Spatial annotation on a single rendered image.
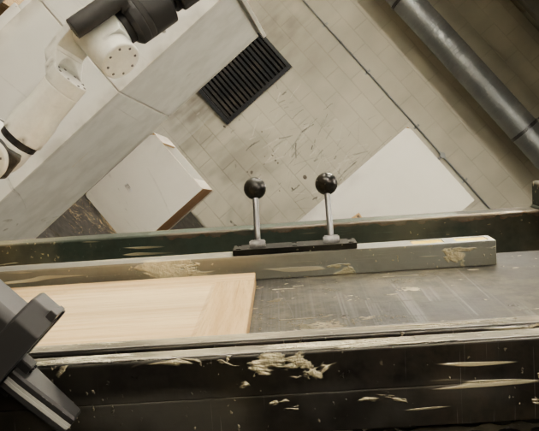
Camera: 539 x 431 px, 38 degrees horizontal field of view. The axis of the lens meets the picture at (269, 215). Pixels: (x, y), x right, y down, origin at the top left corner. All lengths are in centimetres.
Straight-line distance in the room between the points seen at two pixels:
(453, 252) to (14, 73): 263
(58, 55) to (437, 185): 361
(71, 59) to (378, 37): 809
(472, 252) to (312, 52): 809
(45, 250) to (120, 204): 462
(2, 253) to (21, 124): 36
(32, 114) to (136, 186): 484
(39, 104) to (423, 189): 361
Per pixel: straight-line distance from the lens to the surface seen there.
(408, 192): 472
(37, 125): 132
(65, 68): 136
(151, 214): 611
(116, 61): 128
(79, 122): 347
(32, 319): 61
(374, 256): 128
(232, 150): 927
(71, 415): 64
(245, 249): 127
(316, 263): 127
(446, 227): 154
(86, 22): 127
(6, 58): 364
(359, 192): 471
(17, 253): 159
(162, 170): 610
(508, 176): 926
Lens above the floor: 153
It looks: 5 degrees down
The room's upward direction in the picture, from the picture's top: 49 degrees clockwise
